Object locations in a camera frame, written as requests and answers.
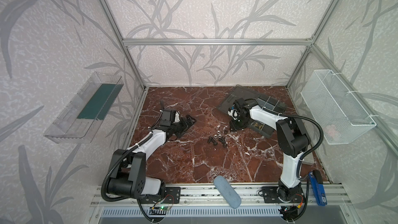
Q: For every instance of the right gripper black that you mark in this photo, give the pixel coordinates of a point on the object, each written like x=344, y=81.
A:
x=236, y=120

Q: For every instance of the blue box cutter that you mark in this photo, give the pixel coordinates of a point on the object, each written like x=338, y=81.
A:
x=318, y=188

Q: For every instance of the clear plastic wall tray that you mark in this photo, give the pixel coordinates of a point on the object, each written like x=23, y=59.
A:
x=83, y=116

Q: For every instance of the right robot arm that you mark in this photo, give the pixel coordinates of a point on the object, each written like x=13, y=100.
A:
x=292, y=135

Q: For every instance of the white wire mesh basket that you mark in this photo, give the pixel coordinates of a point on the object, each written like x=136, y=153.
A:
x=335, y=107

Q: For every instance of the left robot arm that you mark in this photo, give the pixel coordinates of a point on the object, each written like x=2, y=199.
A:
x=126, y=177

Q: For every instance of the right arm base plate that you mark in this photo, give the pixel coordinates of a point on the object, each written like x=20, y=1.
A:
x=280, y=195

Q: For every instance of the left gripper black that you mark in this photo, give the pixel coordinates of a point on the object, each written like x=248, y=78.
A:
x=181, y=124

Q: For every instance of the grey plastic organizer box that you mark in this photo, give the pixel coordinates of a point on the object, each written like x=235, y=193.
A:
x=250, y=96

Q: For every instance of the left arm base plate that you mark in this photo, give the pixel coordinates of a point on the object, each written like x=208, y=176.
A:
x=168, y=195

